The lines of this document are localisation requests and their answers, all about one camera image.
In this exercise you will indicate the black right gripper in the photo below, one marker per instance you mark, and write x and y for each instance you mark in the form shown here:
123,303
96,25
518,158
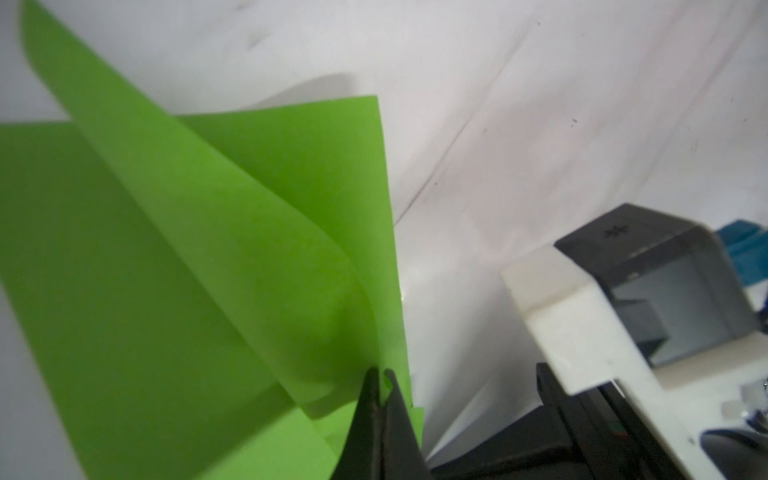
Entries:
592,435

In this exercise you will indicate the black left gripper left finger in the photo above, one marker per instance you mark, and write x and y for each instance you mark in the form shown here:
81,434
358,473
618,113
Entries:
361,458

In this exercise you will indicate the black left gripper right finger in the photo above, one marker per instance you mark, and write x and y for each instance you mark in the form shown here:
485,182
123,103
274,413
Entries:
401,458

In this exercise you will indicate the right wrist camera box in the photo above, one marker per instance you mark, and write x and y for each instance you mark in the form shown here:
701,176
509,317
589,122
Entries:
651,303

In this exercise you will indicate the green square paper sheet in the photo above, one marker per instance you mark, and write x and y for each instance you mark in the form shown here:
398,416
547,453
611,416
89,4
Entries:
202,294

